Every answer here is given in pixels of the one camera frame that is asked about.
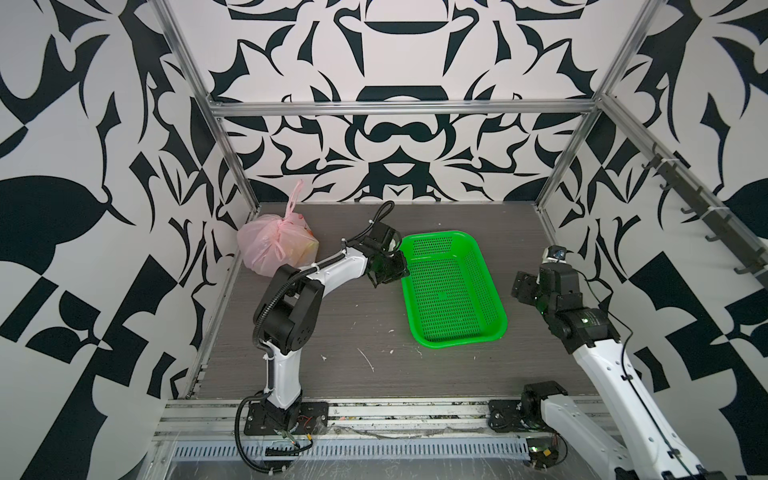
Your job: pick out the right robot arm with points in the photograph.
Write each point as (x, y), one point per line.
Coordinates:
(648, 446)

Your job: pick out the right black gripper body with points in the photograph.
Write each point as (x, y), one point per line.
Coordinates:
(531, 292)

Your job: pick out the aluminium front rail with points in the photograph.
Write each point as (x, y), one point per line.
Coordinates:
(383, 417)

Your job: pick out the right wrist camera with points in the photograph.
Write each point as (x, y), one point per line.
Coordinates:
(554, 254)

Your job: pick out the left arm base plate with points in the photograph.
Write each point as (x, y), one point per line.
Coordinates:
(263, 418)

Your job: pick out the pink plastic bag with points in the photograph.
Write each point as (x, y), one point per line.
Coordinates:
(271, 241)

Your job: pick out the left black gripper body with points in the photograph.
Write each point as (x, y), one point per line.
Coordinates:
(393, 269)

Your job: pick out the white slotted cable duct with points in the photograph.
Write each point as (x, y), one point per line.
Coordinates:
(374, 449)

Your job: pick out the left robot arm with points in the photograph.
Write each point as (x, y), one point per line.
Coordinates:
(287, 315)

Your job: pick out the small circuit board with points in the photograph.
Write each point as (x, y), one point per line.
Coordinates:
(544, 455)

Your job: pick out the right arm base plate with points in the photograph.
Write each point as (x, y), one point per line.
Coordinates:
(510, 415)

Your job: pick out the green plastic basket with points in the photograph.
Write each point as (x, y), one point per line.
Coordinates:
(449, 294)

